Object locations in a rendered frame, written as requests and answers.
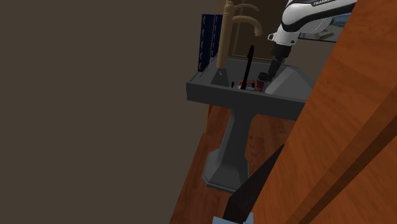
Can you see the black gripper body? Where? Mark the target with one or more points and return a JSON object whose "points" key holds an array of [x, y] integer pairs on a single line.
{"points": [[281, 53]]}

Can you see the grey pedestal sink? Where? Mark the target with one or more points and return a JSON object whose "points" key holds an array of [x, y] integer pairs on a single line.
{"points": [[238, 130]]}

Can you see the dark blue patterned panel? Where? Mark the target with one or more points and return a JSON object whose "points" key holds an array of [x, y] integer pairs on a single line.
{"points": [[204, 40], [216, 34]]}

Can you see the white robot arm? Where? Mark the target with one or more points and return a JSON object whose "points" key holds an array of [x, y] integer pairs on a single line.
{"points": [[305, 18]]}

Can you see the small red and white box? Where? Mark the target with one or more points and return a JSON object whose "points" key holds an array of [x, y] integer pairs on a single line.
{"points": [[250, 84]]}

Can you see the tan curved faucet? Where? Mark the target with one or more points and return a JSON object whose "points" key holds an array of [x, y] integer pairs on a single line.
{"points": [[224, 37]]}

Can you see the red jar with black lid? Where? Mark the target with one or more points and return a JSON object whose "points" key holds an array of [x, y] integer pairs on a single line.
{"points": [[261, 84]]}

